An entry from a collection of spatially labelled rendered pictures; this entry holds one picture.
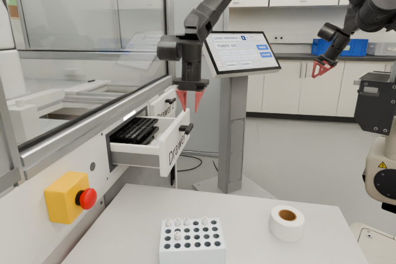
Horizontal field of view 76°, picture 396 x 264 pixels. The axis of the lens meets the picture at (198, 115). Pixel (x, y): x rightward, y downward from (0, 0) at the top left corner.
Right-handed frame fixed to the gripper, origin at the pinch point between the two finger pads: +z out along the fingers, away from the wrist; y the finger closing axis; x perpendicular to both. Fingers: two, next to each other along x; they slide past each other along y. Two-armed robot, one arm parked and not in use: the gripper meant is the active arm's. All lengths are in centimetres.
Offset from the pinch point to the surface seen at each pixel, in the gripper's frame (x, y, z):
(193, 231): 32.3, -7.9, 15.7
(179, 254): 37.7, -6.3, 16.5
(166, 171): 17.4, 2.4, 11.9
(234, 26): -355, 4, -35
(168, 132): 13.1, 3.0, 3.0
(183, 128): 4.4, 1.1, 4.7
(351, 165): -162, -123, 91
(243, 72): -82, -15, -1
